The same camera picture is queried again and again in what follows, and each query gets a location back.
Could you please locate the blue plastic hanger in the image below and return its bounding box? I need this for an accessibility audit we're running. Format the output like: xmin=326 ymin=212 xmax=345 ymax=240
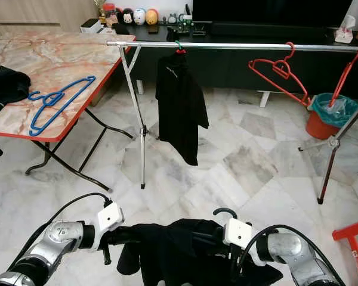
xmin=27 ymin=76 xmax=96 ymax=136

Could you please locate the green-hooked red hanger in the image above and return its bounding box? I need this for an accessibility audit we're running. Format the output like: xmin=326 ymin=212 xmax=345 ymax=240
xmin=173 ymin=40 xmax=187 ymax=55

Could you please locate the red plastic hanger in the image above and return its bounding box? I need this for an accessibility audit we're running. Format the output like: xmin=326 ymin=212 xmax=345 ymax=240
xmin=248 ymin=42 xmax=311 ymax=107
xmin=328 ymin=51 xmax=358 ymax=109

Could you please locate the red plastic stool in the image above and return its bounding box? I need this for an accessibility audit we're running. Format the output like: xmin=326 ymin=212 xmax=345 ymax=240
xmin=332 ymin=217 xmax=358 ymax=286

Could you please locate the orange bin green liner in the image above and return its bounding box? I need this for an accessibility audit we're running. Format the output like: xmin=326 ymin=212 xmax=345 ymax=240
xmin=305 ymin=92 xmax=358 ymax=141

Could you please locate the crumpled black garment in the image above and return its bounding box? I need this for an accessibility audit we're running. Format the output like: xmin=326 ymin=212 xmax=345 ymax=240
xmin=0 ymin=66 xmax=32 ymax=163

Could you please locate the black TV console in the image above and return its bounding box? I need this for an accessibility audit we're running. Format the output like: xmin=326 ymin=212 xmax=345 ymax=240
xmin=110 ymin=21 xmax=358 ymax=96

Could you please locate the white rectangular box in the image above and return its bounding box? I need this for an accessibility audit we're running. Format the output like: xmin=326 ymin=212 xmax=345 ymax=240
xmin=82 ymin=19 xmax=103 ymax=33

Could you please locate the silver metal clothes rack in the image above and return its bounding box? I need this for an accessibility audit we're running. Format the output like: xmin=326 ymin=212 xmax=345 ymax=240
xmin=106 ymin=39 xmax=358 ymax=205

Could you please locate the white round plush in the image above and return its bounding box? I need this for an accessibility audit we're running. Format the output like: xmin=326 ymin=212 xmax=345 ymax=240
xmin=133 ymin=8 xmax=146 ymax=25

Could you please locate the glass jar red lid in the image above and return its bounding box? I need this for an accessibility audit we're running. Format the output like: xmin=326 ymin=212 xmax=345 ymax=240
xmin=103 ymin=3 xmax=118 ymax=23

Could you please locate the yellow round plush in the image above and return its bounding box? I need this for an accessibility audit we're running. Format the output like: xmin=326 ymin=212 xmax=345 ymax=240
xmin=146 ymin=8 xmax=160 ymax=25

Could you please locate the green circuit board device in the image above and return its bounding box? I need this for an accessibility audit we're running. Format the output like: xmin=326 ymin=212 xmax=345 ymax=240
xmin=179 ymin=15 xmax=195 ymax=29

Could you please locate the black soundbar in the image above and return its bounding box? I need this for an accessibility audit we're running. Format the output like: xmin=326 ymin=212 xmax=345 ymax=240
xmin=210 ymin=22 xmax=338 ymax=39

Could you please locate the beige wooden cabinet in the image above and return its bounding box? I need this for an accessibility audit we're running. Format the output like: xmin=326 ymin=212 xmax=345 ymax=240
xmin=0 ymin=0 xmax=99 ymax=30

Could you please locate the white tissue box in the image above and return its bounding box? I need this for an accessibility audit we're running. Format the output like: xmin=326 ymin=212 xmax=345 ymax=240
xmin=335 ymin=17 xmax=356 ymax=43

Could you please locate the black flat-screen television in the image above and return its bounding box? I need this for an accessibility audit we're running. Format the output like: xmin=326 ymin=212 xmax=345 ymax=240
xmin=192 ymin=0 xmax=353 ymax=24

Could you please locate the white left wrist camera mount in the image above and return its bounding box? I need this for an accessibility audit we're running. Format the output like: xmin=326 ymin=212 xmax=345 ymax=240
xmin=95 ymin=201 xmax=124 ymax=236

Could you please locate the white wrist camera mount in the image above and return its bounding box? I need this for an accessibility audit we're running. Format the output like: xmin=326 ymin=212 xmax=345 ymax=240
xmin=95 ymin=201 xmax=124 ymax=236
xmin=224 ymin=218 xmax=254 ymax=250

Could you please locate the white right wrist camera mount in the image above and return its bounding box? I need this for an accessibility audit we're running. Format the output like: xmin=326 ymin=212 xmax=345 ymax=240
xmin=224 ymin=218 xmax=254 ymax=250

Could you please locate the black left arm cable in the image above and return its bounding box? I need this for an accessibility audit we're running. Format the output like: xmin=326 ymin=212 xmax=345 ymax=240
xmin=18 ymin=192 xmax=114 ymax=281

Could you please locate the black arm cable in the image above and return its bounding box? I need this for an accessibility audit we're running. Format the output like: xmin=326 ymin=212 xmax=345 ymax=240
xmin=239 ymin=223 xmax=344 ymax=281
xmin=18 ymin=192 xmax=114 ymax=281

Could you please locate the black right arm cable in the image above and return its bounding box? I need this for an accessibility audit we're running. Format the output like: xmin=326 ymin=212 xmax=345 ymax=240
xmin=239 ymin=223 xmax=344 ymax=281

